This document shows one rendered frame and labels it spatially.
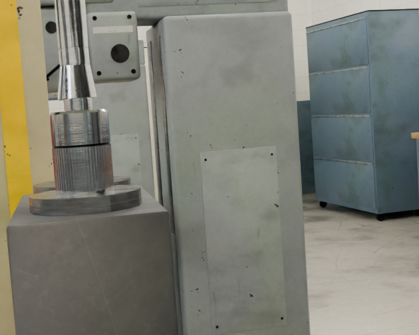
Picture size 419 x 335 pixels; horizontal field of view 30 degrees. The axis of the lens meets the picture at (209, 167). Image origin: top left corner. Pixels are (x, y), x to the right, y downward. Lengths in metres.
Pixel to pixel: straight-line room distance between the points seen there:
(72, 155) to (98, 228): 0.07
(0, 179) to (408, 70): 6.08
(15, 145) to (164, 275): 1.47
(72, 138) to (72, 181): 0.03
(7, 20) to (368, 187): 6.00
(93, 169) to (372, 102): 6.98
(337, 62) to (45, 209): 7.58
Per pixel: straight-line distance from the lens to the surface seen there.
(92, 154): 0.62
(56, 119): 0.62
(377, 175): 7.60
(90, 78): 0.63
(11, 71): 2.04
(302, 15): 10.27
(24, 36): 2.06
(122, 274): 0.59
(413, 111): 7.77
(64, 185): 0.62
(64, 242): 0.58
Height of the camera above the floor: 1.22
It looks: 5 degrees down
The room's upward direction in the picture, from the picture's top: 4 degrees counter-clockwise
